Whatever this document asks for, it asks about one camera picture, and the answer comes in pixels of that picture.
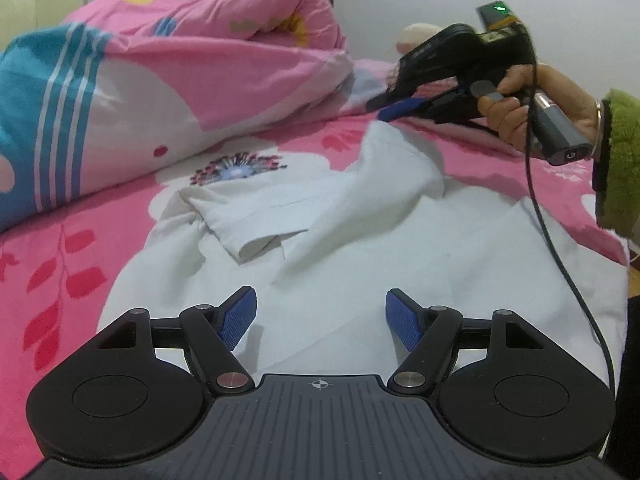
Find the green fuzzy sleeve forearm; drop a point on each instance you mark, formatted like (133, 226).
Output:
(615, 177)

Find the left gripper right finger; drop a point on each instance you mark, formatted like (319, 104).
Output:
(434, 337)

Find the pink floral bed sheet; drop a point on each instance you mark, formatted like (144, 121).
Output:
(58, 269)

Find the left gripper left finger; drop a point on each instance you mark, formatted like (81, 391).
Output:
(192, 352)

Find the white shirt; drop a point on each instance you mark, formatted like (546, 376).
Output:
(322, 248)

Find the person's right hand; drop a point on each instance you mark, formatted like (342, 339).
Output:
(508, 117)

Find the pink patterned quilt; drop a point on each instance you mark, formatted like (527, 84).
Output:
(123, 88)

